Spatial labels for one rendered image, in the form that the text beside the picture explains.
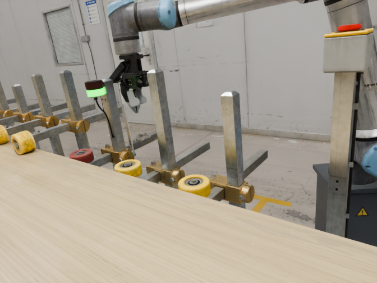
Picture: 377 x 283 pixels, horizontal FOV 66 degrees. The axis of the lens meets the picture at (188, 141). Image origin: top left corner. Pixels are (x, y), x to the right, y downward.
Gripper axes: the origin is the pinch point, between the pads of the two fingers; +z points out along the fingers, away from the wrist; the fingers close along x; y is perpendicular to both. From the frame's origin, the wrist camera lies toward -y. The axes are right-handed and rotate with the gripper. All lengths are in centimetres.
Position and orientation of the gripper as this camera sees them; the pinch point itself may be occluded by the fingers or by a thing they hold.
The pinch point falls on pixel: (134, 109)
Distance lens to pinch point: 112.0
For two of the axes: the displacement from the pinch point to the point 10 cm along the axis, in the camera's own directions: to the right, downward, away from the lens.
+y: 7.9, 1.2, -6.0
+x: 6.1, -3.3, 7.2
